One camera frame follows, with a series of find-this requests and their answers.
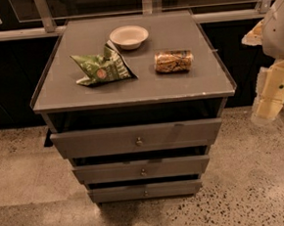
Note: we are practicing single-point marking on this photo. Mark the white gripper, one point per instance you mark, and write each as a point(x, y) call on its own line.
point(278, 32)

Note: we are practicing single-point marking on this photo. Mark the grey top drawer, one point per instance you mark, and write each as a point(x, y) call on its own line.
point(136, 139)

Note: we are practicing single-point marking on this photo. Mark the grey drawer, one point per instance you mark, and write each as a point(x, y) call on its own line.
point(136, 139)
point(138, 192)
point(140, 169)

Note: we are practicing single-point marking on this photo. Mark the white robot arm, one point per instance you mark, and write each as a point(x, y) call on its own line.
point(269, 33)

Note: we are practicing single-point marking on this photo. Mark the grey middle drawer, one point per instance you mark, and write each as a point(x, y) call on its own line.
point(140, 169)

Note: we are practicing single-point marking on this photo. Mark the grey bottom drawer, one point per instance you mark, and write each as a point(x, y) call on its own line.
point(138, 192)

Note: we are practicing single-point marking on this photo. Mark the gold drink can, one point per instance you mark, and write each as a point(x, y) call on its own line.
point(173, 61)

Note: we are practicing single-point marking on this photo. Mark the white paper bowl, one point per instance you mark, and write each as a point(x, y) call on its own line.
point(129, 37)

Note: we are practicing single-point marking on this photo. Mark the green chip bag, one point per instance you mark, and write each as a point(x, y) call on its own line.
point(105, 68)

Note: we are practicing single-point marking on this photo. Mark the metal window railing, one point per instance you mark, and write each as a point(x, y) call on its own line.
point(23, 19)

